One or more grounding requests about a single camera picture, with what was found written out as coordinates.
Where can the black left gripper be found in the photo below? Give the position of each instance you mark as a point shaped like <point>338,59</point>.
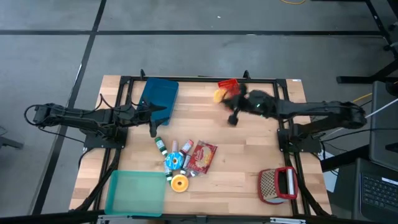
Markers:
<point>136,113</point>

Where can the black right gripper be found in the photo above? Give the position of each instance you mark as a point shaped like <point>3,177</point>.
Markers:
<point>261,104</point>

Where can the yellow ribbon spool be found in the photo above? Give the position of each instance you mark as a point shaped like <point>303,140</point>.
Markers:
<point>220,96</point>
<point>175,187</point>

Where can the green paint bottle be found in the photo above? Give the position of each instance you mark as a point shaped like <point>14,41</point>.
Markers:
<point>161,146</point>
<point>168,173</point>

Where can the pink paint bottle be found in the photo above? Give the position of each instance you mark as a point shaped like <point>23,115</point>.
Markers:
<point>186,147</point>

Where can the blue ribbon spool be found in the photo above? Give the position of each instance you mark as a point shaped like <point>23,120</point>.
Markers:
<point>169,163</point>

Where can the red snack bag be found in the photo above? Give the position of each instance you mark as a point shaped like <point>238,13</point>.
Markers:
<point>202,157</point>

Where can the black paint bottle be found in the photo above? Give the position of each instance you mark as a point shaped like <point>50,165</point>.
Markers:
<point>192,173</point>

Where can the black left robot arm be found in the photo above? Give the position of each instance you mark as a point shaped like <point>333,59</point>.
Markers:
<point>77,115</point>

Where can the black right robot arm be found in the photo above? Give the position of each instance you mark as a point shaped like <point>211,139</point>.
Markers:
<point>311,107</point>

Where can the red mesh basket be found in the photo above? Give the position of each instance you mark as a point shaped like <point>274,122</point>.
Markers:
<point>228,84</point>

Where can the blue plastic bin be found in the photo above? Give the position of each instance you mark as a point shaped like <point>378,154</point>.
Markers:
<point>161,93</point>

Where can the teal translucent plastic bin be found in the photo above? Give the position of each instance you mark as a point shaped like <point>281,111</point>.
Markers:
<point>133,193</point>

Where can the black metal floor stand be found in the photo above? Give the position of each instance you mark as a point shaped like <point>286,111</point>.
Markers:
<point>357,79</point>

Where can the black side table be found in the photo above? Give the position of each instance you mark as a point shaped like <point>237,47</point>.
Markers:
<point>345,186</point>

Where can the black metal crossbar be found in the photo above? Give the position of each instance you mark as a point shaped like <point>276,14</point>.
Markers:
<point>46,217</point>

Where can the gray chair base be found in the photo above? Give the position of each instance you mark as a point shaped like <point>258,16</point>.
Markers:
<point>9,142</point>

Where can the gray equipment case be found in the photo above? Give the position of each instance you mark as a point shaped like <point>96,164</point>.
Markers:
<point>384,130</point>

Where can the black laptop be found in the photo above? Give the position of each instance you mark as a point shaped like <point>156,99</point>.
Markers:
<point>376,193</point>

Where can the black metal table frame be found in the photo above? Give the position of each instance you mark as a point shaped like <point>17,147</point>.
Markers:
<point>186,79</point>

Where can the silver metal bracket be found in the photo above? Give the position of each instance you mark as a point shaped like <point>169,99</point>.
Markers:
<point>115,219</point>
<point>287,221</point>

